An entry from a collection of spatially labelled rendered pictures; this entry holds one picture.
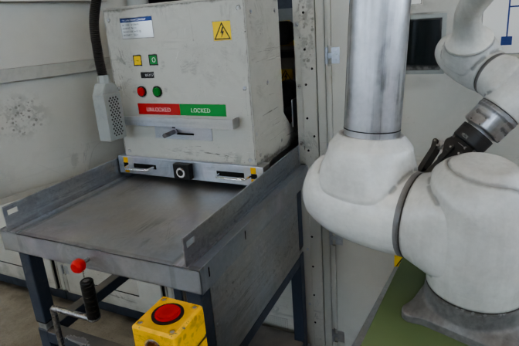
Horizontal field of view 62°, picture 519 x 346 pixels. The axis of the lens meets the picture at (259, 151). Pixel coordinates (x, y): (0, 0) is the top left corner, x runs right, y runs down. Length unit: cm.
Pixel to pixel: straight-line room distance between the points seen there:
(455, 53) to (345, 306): 96
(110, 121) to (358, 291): 100
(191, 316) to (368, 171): 36
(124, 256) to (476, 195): 72
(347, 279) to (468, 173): 96
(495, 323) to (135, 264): 69
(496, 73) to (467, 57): 7
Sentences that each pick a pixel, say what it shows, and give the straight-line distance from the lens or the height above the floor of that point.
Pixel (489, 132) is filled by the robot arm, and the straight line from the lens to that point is 103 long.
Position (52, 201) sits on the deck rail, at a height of 87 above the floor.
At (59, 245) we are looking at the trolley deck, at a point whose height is 84.
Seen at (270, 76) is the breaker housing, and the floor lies 116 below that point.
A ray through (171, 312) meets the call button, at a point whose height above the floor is 91.
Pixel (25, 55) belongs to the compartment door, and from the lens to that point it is 155.
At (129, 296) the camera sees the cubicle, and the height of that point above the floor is 13.
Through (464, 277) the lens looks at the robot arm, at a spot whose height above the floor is 93.
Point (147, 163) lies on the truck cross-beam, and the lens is 145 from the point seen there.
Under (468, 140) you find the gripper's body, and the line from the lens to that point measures 103.
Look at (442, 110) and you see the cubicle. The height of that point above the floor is 105.
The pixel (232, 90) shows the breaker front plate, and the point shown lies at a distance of 122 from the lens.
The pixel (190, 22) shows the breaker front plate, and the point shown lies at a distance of 127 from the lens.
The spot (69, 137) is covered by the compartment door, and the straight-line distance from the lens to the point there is 162.
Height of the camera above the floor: 132
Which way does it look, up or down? 16 degrees down
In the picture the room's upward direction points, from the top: 4 degrees counter-clockwise
